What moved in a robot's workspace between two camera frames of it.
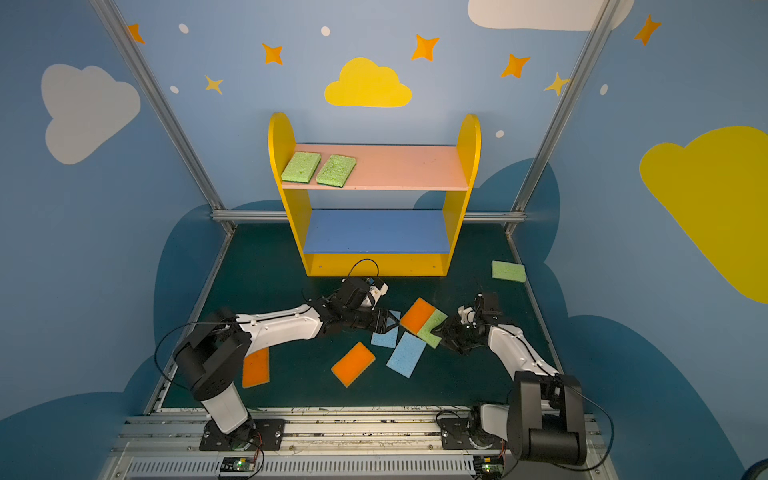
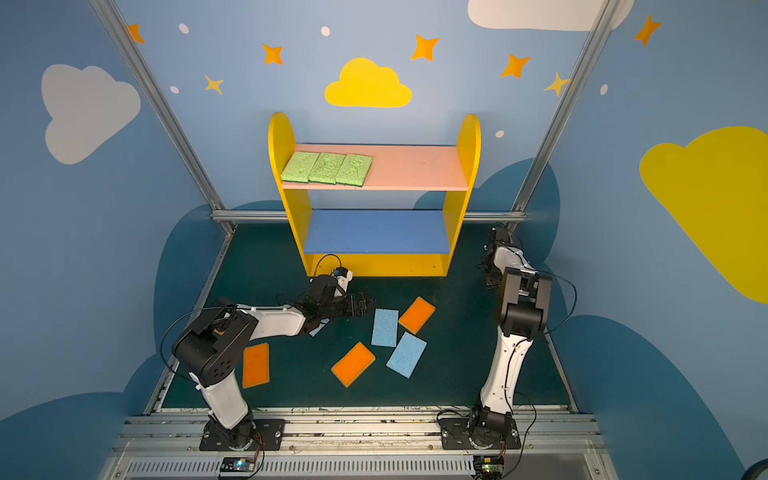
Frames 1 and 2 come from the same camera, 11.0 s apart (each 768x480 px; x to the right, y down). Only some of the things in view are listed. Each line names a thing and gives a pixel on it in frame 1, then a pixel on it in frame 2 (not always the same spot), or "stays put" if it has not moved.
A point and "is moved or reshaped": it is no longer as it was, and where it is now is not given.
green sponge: x=301 y=167 stays put
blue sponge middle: x=389 y=338 stays put
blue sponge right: x=406 y=354 stays put
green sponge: x=424 y=333 -> x=354 y=170
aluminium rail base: x=337 y=444 stays put
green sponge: x=336 y=170 is moved or reshaped
